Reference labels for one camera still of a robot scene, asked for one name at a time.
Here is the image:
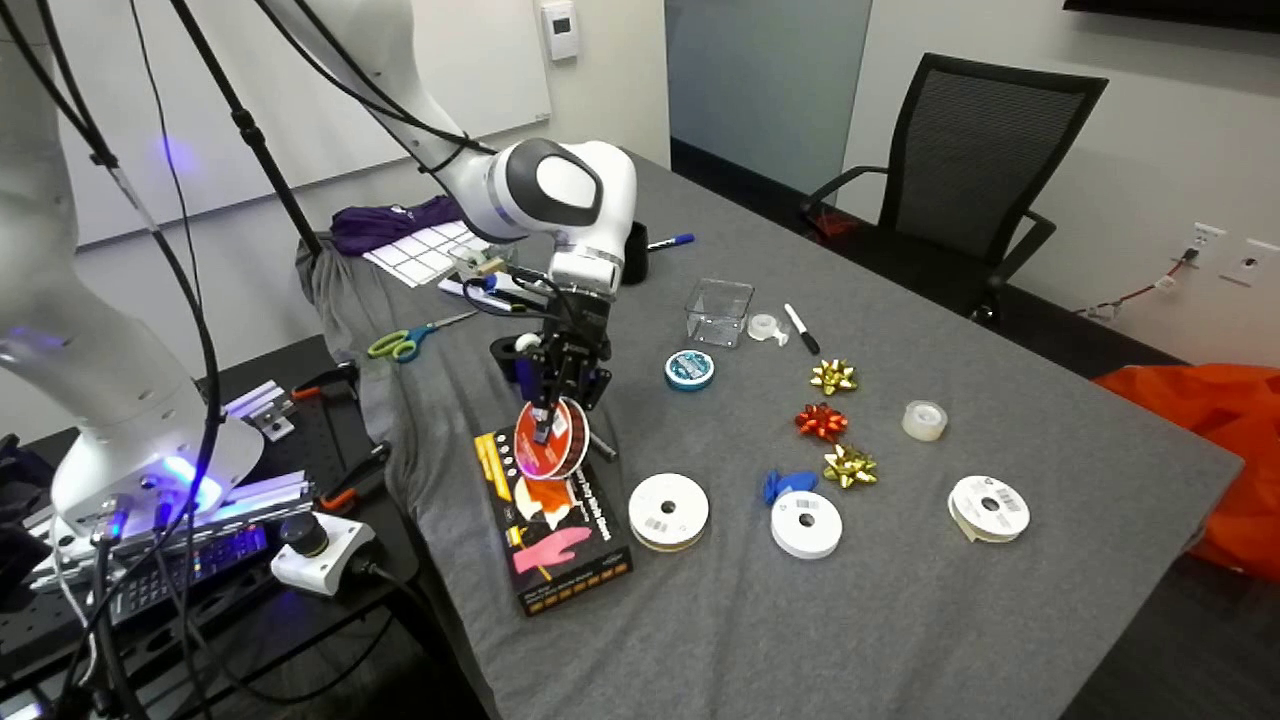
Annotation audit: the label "purple cloth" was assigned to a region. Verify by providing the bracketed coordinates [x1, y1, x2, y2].
[330, 192, 466, 261]

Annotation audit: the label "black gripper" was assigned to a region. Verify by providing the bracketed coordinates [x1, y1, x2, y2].
[522, 283, 620, 430]

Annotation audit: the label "black cable bundle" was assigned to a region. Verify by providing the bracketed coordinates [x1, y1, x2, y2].
[0, 0, 237, 564]

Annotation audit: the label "black mug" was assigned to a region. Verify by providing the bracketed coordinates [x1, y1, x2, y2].
[615, 217, 657, 290]

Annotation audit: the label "white paper sheets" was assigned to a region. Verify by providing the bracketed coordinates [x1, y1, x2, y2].
[359, 217, 506, 290]

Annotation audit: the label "gold gift bow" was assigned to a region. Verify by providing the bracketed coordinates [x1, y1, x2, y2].
[808, 357, 860, 400]
[819, 438, 879, 493]

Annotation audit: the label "black printed flat box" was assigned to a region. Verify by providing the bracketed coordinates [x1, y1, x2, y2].
[474, 423, 638, 619]

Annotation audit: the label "orange plastic bag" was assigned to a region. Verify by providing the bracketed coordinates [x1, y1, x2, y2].
[1096, 358, 1280, 593]

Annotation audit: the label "red gift bow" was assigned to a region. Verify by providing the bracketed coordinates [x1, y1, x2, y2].
[793, 400, 852, 443]

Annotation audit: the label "teal white tape roll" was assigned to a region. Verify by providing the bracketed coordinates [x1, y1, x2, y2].
[662, 345, 720, 396]

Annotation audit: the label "red plaid tape roll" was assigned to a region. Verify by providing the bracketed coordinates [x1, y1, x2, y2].
[511, 396, 592, 488]

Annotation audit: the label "white power brick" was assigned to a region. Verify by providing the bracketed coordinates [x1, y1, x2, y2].
[269, 509, 380, 599]

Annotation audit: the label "white wall whiteboard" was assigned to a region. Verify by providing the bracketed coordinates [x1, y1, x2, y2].
[54, 0, 554, 253]

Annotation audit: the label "blue gift bow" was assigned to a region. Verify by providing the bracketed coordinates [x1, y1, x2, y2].
[760, 465, 819, 509]

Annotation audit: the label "white marker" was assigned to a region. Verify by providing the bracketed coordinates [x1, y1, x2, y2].
[779, 300, 825, 358]

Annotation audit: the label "black equipment cart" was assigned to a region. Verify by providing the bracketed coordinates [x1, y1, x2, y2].
[0, 332, 451, 720]

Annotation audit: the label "grey tablecloth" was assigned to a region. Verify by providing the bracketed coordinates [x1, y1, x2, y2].
[297, 151, 1245, 720]

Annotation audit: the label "white wall thermostat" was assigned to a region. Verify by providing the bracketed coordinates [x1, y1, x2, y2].
[536, 0, 587, 69]

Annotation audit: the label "black mesh office chair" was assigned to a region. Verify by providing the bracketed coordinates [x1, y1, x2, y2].
[799, 52, 1113, 325]

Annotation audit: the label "black wall television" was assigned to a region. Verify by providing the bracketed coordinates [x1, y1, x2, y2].
[1060, 0, 1280, 36]

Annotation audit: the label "green blue scissors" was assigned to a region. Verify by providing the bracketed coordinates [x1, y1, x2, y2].
[363, 313, 476, 369]

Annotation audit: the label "white wall outlet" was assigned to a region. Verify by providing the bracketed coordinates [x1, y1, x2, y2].
[1185, 217, 1233, 262]
[1233, 234, 1280, 290]

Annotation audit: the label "large white ribbon spool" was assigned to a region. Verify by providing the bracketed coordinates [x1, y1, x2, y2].
[623, 469, 716, 554]

